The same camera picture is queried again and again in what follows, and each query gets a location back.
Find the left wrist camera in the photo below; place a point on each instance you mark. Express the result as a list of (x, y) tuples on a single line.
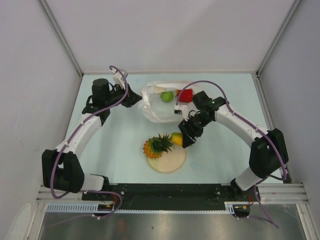
[(118, 78)]

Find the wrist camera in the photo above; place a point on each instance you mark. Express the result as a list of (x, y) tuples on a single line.
[(118, 78), (182, 110)]

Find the aluminium frame rail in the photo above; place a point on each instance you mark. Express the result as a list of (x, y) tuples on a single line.
[(285, 193)]

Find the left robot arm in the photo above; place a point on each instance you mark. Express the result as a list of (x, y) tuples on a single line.
[(61, 167)]

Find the white cable duct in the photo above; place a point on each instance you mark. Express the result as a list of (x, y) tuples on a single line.
[(106, 208)]

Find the fake mango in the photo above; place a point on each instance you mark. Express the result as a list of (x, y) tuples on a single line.
[(177, 138)]

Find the fake pineapple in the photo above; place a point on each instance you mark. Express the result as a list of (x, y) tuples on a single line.
[(155, 146)]

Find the fake red bell pepper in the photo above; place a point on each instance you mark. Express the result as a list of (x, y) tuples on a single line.
[(186, 96)]

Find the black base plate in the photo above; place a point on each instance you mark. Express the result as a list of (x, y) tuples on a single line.
[(158, 196)]

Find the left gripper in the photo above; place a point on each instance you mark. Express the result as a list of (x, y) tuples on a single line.
[(131, 98)]

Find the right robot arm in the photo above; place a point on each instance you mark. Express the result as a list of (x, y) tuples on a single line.
[(268, 151)]

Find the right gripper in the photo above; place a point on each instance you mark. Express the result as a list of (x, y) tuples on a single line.
[(186, 128)]

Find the beige ceramic plate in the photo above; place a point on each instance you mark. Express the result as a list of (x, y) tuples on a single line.
[(168, 162)]

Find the white plastic bag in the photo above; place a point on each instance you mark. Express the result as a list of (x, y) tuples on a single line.
[(157, 111)]

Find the fake green apple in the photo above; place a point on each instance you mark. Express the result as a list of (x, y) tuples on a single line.
[(167, 96)]

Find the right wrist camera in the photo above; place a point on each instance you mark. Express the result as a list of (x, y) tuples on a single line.
[(182, 110)]

